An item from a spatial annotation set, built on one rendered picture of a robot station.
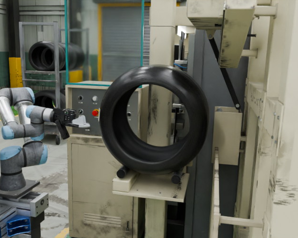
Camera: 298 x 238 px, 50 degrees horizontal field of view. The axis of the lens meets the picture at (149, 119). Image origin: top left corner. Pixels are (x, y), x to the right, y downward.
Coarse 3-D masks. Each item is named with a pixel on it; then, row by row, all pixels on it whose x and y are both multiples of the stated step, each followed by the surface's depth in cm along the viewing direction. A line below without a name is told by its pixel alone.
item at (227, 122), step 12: (216, 108) 196; (228, 108) 194; (216, 120) 178; (228, 120) 177; (240, 120) 176; (216, 132) 180; (228, 132) 178; (240, 132) 177; (216, 144) 181; (228, 144) 180; (228, 156) 181
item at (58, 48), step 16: (32, 48) 506; (48, 48) 544; (64, 48) 539; (32, 64) 511; (48, 64) 571; (64, 64) 527; (32, 80) 502; (48, 80) 497; (48, 96) 514; (64, 96) 533; (48, 128) 542
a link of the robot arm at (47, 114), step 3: (48, 108) 178; (45, 111) 175; (48, 111) 175; (51, 111) 175; (45, 114) 175; (48, 114) 174; (45, 117) 175; (48, 117) 174; (45, 120) 176; (48, 120) 175
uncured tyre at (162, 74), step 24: (144, 72) 153; (168, 72) 152; (120, 96) 155; (192, 96) 150; (120, 120) 186; (192, 120) 151; (120, 144) 180; (144, 144) 186; (192, 144) 153; (144, 168) 161; (168, 168) 158
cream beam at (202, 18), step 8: (192, 0) 117; (200, 0) 116; (208, 0) 116; (216, 0) 115; (224, 0) 115; (256, 0) 113; (192, 8) 118; (200, 8) 117; (208, 8) 116; (216, 8) 116; (192, 16) 118; (200, 16) 117; (208, 16) 117; (216, 16) 116; (200, 24) 144; (208, 24) 143
